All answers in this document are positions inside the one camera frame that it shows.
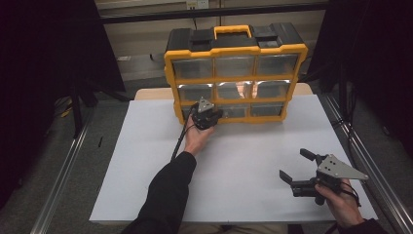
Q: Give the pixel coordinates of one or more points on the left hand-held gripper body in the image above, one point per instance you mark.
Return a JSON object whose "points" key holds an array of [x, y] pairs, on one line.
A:
{"points": [[204, 105]]}

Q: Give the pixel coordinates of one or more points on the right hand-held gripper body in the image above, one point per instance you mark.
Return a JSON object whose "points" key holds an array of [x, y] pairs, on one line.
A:
{"points": [[337, 168]]}

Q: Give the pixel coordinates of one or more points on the yellow black organizer case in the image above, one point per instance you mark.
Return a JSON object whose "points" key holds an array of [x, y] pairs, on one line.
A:
{"points": [[233, 48]]}

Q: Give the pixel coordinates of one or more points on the person's left hand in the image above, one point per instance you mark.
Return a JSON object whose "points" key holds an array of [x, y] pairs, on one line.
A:
{"points": [[195, 139]]}

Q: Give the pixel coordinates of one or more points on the person's right hand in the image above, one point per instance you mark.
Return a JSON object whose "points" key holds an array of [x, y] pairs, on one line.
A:
{"points": [[344, 208]]}

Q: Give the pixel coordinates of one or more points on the white table sheet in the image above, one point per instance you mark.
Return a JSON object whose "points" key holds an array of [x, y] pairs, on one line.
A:
{"points": [[246, 201]]}

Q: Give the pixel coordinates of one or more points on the grid of clear drawers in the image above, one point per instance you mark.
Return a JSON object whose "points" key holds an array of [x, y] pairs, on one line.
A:
{"points": [[276, 65]]}

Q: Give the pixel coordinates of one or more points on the black horizontal bar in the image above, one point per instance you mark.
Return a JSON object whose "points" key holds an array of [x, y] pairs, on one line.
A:
{"points": [[162, 15]]}

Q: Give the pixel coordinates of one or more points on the small black floor object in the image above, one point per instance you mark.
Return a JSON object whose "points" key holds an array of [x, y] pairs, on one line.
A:
{"points": [[100, 141]]}

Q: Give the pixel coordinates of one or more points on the black curtain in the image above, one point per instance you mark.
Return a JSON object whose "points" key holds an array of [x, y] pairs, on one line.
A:
{"points": [[373, 48], [39, 65]]}

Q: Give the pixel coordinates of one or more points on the black metal stand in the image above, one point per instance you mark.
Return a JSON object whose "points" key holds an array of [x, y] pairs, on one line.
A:
{"points": [[77, 110]]}

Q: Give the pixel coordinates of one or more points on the aluminium floor rail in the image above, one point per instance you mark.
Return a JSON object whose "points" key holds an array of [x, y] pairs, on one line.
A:
{"points": [[373, 162], [61, 175]]}

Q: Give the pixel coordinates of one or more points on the white wall outlet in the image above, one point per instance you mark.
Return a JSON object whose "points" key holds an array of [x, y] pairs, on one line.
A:
{"points": [[198, 4]]}

